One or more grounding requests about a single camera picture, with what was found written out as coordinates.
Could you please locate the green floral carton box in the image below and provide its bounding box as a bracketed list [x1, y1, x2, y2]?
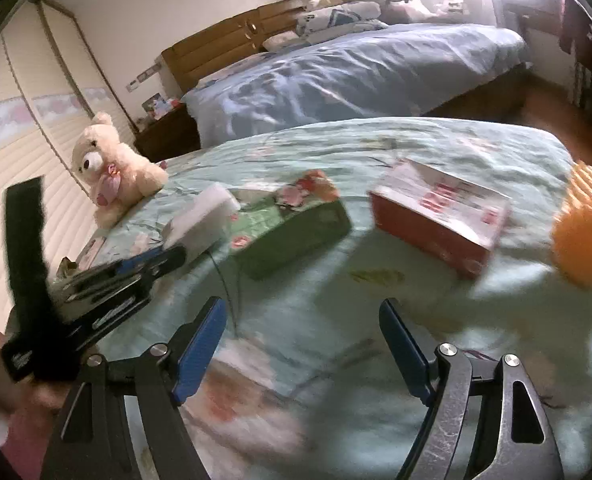
[229, 169, 351, 280]

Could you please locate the white patterned pillow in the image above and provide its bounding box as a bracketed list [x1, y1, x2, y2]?
[296, 0, 381, 38]

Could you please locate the teal floral bed quilt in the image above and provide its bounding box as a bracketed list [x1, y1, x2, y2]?
[55, 116, 592, 480]

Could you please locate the blue bed duvet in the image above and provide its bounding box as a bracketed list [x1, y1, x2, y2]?
[182, 23, 530, 148]

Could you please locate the dark wooden nightstand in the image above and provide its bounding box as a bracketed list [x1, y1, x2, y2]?
[134, 103, 200, 162]

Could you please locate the hanging dark coat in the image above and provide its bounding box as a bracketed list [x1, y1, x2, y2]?
[558, 0, 592, 71]

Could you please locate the red white carton box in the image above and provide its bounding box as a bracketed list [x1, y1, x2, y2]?
[369, 158, 510, 280]

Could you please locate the white tissue pack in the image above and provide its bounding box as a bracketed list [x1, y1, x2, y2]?
[162, 183, 241, 262]

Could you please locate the cream teddy bear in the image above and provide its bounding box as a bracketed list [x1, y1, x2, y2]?
[72, 112, 168, 229]

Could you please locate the orange foam fruit net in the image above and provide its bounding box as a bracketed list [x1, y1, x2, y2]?
[552, 162, 592, 287]

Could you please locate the wooden headboard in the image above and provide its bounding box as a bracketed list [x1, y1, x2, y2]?
[161, 0, 305, 92]

